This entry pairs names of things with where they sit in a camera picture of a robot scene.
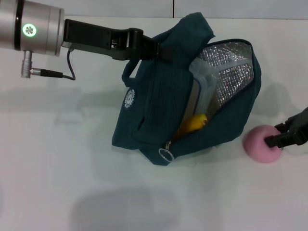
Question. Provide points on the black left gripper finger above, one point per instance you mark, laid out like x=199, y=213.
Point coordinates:
x=158, y=51

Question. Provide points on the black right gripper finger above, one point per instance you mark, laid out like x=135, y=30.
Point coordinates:
x=296, y=124
x=286, y=140

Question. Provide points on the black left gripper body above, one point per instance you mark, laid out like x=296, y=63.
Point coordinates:
x=93, y=38

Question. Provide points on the pink toy peach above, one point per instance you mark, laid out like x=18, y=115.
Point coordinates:
x=255, y=146

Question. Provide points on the dark teal insulated lunch bag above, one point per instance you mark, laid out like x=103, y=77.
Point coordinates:
x=158, y=101

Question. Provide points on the clear lunch box blue lid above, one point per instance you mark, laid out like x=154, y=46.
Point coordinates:
x=204, y=81

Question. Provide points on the yellow banana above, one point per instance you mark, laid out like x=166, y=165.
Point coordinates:
x=192, y=124

